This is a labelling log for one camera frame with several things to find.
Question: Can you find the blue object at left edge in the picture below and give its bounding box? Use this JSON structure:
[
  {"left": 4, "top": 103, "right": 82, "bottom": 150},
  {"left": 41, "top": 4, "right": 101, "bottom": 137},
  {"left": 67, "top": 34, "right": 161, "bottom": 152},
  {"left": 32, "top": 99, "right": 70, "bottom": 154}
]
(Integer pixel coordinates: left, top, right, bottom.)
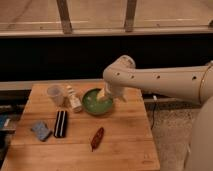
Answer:
[{"left": 0, "top": 115, "right": 11, "bottom": 131}]

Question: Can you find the black striped case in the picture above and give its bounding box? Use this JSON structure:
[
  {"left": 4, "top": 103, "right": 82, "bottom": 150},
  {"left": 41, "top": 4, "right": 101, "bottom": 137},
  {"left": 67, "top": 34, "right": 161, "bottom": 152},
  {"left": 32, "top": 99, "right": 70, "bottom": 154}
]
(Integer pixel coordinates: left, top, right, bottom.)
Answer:
[{"left": 54, "top": 111, "right": 68, "bottom": 138}]

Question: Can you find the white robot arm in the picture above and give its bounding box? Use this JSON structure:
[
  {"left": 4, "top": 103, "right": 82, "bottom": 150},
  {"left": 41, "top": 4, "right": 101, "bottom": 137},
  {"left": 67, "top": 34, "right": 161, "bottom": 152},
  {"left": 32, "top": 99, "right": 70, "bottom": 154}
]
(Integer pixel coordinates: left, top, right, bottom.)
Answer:
[{"left": 97, "top": 55, "right": 213, "bottom": 171}]

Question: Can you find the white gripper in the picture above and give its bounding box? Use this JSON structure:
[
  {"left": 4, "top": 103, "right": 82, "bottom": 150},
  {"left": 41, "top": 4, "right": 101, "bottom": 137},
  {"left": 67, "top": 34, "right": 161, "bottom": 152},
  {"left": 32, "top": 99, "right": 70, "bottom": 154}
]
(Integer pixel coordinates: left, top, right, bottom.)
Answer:
[{"left": 97, "top": 83, "right": 126, "bottom": 102}]

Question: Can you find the red chili pepper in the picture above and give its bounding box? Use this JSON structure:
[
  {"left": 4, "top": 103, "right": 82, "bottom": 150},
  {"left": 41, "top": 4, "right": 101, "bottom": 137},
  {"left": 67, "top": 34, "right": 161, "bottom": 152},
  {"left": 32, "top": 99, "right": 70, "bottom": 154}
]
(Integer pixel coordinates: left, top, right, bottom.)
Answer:
[{"left": 91, "top": 127, "right": 104, "bottom": 150}]

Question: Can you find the green ceramic bowl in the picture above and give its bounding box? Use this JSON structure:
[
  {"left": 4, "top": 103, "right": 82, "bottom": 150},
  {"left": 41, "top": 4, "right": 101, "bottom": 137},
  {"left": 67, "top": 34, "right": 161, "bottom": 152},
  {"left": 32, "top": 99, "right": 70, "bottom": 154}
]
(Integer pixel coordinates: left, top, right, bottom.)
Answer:
[{"left": 82, "top": 88, "right": 113, "bottom": 116}]

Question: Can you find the white plastic bottle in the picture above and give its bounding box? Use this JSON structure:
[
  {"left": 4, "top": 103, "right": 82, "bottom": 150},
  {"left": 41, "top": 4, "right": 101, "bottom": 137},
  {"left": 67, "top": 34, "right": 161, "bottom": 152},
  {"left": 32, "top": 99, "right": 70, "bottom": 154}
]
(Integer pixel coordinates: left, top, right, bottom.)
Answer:
[{"left": 67, "top": 85, "right": 82, "bottom": 113}]

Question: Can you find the clear plastic cup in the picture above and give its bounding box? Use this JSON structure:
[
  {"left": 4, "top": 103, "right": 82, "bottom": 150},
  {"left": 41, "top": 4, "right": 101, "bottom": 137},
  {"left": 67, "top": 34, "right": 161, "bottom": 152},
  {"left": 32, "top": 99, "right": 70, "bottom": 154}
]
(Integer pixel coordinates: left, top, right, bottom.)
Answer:
[{"left": 47, "top": 85, "right": 64, "bottom": 106}]

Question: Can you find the blue sponge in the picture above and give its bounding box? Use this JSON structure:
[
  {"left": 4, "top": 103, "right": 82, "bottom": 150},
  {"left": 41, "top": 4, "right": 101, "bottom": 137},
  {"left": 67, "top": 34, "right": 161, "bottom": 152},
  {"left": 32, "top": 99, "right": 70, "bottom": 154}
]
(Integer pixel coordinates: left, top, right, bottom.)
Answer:
[{"left": 31, "top": 121, "right": 52, "bottom": 141}]

